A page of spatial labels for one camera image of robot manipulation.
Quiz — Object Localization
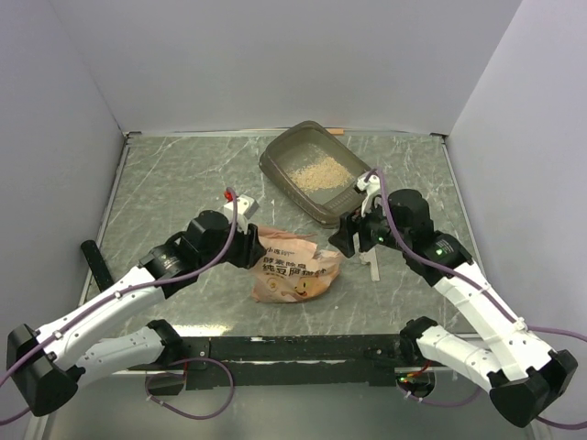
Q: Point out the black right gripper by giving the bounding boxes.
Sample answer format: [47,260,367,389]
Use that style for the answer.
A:
[327,192,410,258]

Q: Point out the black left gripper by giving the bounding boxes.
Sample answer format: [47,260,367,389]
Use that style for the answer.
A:
[199,215,267,270]

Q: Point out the white bag sealing clip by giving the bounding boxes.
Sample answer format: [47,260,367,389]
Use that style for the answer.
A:
[360,247,380,282]

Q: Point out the orange cat litter bag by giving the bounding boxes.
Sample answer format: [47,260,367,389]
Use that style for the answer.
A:
[250,226,344,303]

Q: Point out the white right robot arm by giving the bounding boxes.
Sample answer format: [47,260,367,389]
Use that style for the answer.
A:
[329,187,578,427]

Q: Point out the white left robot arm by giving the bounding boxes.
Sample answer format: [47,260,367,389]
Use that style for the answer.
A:
[4,210,266,422]

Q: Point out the beige cat litter pile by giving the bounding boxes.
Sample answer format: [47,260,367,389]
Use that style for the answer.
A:
[286,156,354,193]

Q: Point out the grey plastic litter box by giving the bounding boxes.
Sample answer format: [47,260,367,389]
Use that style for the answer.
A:
[259,121,371,228]

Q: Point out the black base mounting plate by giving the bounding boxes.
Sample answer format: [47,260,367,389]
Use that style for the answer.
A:
[175,334,426,387]

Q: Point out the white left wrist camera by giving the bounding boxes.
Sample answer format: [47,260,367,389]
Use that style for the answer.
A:
[222,189,259,231]

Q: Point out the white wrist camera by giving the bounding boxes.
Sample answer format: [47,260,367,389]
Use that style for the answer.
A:
[222,189,259,231]
[355,170,381,217]

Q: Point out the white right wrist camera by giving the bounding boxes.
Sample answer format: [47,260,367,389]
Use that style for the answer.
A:
[355,170,381,217]

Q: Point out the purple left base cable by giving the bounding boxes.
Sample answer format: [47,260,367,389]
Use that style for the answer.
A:
[144,356,237,419]

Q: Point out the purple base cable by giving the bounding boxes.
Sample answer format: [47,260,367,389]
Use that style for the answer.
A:
[396,361,482,408]
[144,356,237,419]

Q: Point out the black perforated bracket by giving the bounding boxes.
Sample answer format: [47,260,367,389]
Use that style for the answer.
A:
[80,240,115,292]

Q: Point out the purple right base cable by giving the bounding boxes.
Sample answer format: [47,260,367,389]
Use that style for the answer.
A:
[396,361,482,408]

